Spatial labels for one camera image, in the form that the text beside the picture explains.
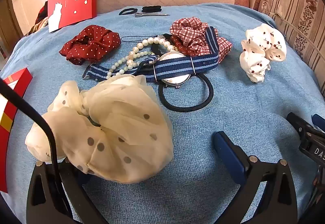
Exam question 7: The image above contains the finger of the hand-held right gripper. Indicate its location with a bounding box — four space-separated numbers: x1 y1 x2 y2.
287 112 325 139
311 113 325 128

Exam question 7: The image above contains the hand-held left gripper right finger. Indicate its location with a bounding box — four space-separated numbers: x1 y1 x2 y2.
212 131 298 224

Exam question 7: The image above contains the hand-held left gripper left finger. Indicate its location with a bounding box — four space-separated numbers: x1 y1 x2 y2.
27 157 107 224

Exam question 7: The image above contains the large black hair tie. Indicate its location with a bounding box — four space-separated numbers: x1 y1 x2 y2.
158 73 213 112

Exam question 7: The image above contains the white cherry print scrunchie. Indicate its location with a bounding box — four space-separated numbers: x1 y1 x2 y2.
239 23 287 83

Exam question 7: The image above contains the cream polka dot scrunchie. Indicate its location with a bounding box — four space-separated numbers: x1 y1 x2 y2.
25 74 174 184

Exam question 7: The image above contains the blue striped strap watch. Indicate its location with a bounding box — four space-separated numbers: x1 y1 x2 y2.
82 27 219 89

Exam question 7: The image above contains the red gift box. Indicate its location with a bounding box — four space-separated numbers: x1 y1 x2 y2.
0 68 33 193

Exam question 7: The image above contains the red bead bracelet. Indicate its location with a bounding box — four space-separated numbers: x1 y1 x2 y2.
170 34 193 56

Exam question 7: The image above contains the pale green bead bracelet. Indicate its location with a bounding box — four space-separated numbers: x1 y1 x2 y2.
106 52 153 80

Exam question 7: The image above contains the red plaid scrunchie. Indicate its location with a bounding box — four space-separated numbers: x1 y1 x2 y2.
170 18 233 63

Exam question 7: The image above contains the dark red polka dot scrunchie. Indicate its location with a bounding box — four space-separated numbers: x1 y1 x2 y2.
59 25 121 65

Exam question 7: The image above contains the white pearl bracelet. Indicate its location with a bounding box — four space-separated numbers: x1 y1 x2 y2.
127 38 174 67

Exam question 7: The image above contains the blue cloth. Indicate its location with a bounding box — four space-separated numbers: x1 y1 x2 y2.
0 2 325 224

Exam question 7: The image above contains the silver hair clip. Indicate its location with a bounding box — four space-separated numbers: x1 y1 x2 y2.
134 13 170 18

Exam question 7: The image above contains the pile of clothes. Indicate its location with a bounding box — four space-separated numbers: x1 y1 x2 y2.
25 1 50 37

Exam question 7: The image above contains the black cable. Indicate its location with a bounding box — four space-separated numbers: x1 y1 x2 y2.
0 78 69 217

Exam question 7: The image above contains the thick black hair tie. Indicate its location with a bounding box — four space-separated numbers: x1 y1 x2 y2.
141 5 162 13

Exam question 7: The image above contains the thin black hair tie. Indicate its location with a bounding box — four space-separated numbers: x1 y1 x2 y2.
118 7 139 16

